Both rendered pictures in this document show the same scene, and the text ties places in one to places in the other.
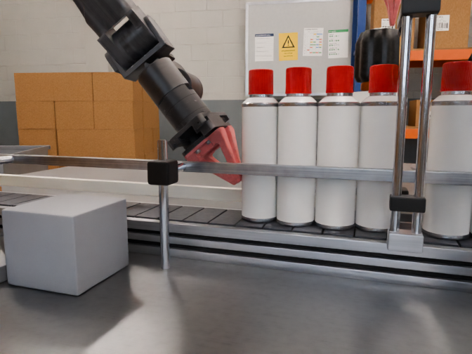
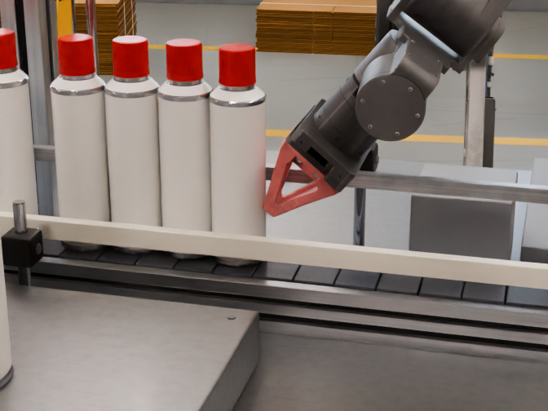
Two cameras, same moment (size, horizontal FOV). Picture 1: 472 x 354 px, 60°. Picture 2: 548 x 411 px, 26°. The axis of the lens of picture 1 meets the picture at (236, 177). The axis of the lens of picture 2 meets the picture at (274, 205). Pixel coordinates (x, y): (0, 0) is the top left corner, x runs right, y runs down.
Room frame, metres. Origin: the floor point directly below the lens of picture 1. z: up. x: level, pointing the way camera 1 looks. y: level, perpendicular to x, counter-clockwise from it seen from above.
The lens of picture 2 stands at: (1.60, -0.08, 1.33)
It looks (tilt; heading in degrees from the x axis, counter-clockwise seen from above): 21 degrees down; 176
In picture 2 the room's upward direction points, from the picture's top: straight up
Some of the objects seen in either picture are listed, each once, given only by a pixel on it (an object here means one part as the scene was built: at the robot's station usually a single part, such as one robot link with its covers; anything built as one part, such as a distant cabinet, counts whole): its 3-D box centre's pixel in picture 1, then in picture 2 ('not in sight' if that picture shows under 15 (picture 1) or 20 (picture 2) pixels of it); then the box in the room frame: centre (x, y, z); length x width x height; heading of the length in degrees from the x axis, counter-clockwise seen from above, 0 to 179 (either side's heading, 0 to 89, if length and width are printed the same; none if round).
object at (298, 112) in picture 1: (296, 147); (187, 148); (0.54, -0.08, 0.98); 0.05 x 0.05 x 0.20
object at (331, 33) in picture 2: not in sight; (329, 20); (-4.06, 0.61, 0.10); 0.64 x 0.52 x 0.20; 76
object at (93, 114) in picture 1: (95, 147); not in sight; (4.08, 1.41, 0.70); 1.20 x 0.83 x 1.39; 85
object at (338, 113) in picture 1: (337, 148); (134, 145); (0.52, -0.13, 0.98); 0.05 x 0.05 x 0.20
